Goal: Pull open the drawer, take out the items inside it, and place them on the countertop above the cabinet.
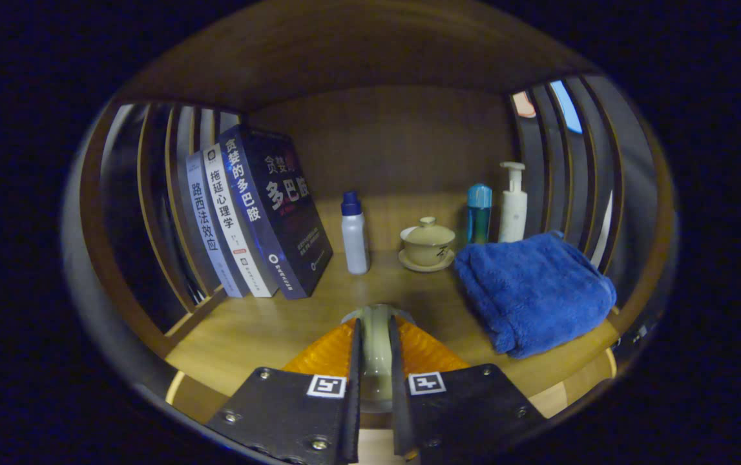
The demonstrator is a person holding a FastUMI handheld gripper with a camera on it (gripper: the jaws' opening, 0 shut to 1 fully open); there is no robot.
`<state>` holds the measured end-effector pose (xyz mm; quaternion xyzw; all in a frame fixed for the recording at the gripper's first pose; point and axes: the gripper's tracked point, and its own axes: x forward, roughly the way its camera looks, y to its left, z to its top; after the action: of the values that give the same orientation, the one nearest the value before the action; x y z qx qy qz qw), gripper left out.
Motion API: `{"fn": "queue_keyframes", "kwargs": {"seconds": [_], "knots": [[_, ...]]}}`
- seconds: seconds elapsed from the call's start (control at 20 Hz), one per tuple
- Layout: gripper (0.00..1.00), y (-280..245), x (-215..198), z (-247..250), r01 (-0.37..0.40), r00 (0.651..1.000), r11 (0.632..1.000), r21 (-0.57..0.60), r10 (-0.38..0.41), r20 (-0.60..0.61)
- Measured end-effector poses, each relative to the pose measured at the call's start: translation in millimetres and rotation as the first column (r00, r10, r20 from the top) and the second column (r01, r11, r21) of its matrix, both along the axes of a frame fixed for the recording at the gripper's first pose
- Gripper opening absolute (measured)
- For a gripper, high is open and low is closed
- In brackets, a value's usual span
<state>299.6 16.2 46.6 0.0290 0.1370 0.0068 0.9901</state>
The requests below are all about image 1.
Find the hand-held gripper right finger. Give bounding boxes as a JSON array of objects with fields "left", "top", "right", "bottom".
[{"left": 388, "top": 315, "right": 547, "bottom": 465}]

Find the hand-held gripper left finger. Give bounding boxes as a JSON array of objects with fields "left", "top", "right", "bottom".
[{"left": 205, "top": 318, "right": 363, "bottom": 465}]

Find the pale green handle sponge brush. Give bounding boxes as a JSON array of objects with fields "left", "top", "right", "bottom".
[{"left": 342, "top": 304, "right": 416, "bottom": 414}]

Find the wooden countertop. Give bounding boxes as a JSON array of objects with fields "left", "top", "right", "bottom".
[{"left": 163, "top": 194, "right": 623, "bottom": 430}]

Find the wooden bamboo cabinet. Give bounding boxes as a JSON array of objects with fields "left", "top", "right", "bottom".
[{"left": 63, "top": 0, "right": 678, "bottom": 453}]

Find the beige saucer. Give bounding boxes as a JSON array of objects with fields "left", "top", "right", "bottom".
[{"left": 398, "top": 249, "right": 456, "bottom": 273}]

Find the white bottle with blue cap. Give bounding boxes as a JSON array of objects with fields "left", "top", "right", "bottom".
[{"left": 340, "top": 191, "right": 371, "bottom": 276}]

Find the beige lidded teacup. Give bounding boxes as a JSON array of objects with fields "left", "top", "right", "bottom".
[{"left": 400, "top": 216, "right": 457, "bottom": 267}]

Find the folded blue towel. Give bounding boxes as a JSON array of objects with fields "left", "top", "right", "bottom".
[{"left": 453, "top": 231, "right": 618, "bottom": 360}]

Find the dark blue book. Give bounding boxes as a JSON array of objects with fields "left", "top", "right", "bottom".
[{"left": 217, "top": 125, "right": 334, "bottom": 300}]

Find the teal bottle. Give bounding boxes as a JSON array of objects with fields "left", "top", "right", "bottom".
[{"left": 466, "top": 183, "right": 493, "bottom": 246}]

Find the white book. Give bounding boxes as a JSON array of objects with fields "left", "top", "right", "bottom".
[{"left": 202, "top": 143, "right": 278, "bottom": 298}]

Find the white pump bottle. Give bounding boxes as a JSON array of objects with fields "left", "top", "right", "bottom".
[{"left": 498, "top": 161, "right": 528, "bottom": 243}]

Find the light blue book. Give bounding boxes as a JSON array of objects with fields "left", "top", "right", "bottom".
[{"left": 184, "top": 150, "right": 251, "bottom": 299}]

